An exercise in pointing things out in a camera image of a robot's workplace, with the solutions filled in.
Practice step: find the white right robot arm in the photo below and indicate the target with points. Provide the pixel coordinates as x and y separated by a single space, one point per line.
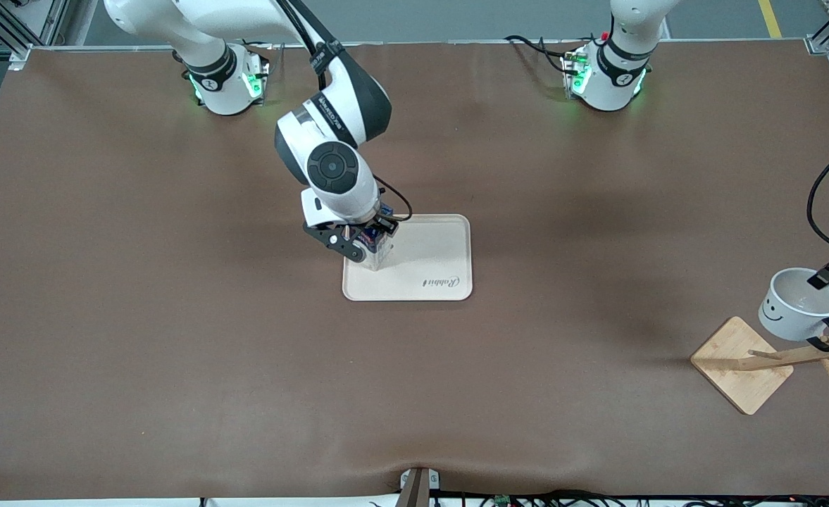
329 169

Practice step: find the beige rabbit print tray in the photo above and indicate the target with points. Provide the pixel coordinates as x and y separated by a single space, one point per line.
428 253

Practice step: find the blue white milk carton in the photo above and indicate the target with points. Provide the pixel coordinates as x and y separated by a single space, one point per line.
375 250

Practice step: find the wooden cup rack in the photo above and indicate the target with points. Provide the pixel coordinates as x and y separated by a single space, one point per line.
731 366

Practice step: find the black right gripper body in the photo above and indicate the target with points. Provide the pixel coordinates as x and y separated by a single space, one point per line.
372 227

